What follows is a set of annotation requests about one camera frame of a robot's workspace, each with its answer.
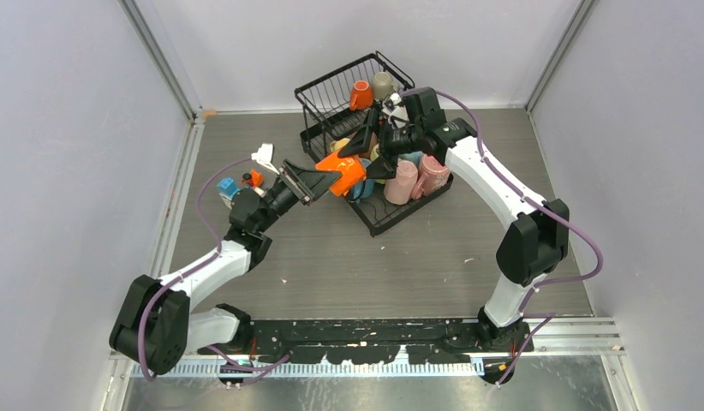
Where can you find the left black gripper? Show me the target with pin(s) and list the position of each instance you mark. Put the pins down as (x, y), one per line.
(317, 181)

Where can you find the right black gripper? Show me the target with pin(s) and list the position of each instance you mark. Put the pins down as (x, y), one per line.
(361, 143)

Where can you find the large orange mug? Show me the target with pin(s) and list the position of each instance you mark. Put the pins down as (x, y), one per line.
(334, 162)

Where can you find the light pink faceted mug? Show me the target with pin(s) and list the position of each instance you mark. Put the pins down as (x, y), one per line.
(398, 189)

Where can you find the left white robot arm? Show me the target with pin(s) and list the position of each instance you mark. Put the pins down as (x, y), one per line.
(157, 325)

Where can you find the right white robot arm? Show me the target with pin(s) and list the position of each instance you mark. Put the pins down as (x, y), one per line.
(537, 230)

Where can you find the yellow mug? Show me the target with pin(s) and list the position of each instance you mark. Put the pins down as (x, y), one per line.
(339, 144)

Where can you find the light blue faceted mug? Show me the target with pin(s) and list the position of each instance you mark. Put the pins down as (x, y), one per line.
(413, 157)

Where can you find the small orange cup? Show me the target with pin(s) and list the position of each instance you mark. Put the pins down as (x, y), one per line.
(361, 96)

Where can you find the pink patterned mug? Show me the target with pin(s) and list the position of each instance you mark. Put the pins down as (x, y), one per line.
(432, 175)

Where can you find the beige grey cup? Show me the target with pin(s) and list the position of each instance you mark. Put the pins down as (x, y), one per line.
(382, 85)

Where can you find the small blue toy block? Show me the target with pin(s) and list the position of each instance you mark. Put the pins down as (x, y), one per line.
(227, 189)

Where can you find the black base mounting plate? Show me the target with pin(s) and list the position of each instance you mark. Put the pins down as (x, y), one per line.
(374, 341)

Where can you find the black wire dish rack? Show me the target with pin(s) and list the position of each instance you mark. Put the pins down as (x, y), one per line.
(327, 117)

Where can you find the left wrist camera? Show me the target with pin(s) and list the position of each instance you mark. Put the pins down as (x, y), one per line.
(264, 157)

